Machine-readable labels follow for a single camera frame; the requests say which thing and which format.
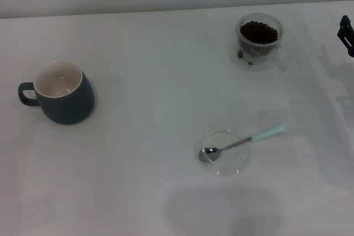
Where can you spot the clear double-walled glass cup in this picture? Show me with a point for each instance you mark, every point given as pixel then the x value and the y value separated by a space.
pixel 262 64

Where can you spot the large stray coffee bean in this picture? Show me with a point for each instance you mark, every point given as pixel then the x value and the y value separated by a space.
pixel 240 52

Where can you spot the clear glass saucer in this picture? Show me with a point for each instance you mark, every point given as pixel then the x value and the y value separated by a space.
pixel 232 162

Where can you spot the small stray coffee bean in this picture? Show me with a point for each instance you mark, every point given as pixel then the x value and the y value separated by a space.
pixel 250 62

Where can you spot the coffee beans in glass cup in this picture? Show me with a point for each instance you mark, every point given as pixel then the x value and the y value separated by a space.
pixel 257 32

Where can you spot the dark blue-grey ceramic mug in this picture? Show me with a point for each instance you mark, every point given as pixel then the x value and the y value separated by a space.
pixel 69 106

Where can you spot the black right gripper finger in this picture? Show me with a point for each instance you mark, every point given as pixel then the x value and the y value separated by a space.
pixel 347 35

